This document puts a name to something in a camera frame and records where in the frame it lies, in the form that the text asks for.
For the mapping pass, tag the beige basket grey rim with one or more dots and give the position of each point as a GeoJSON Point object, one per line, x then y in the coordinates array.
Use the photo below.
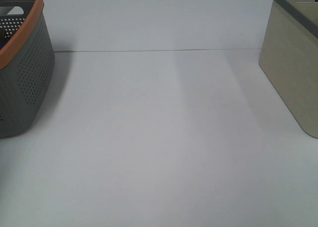
{"type": "Point", "coordinates": [289, 58]}

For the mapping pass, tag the grey perforated basket orange rim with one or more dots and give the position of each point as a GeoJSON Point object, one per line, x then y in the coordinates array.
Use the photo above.
{"type": "Point", "coordinates": [26, 66]}

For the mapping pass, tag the dark item inside grey basket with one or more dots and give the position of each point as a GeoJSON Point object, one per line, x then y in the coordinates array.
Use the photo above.
{"type": "Point", "coordinates": [2, 38]}

